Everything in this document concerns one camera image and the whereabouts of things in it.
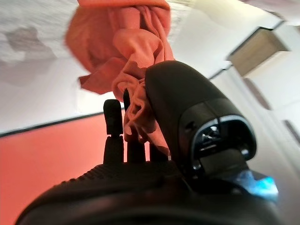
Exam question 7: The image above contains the red garment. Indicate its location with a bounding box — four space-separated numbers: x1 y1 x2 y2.
65 0 177 157

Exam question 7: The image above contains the grey patterned rug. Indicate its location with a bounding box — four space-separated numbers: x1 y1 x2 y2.
0 0 202 71

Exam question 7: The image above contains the brown wooden nightstand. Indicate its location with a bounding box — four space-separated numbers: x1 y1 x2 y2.
226 26 292 77

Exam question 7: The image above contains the white bed with beige cover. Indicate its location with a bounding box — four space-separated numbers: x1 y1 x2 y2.
241 0 300 26

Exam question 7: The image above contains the red wall panel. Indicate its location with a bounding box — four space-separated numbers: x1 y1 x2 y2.
0 112 132 225

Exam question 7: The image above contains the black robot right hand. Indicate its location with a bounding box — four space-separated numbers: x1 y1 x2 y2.
14 60 282 225

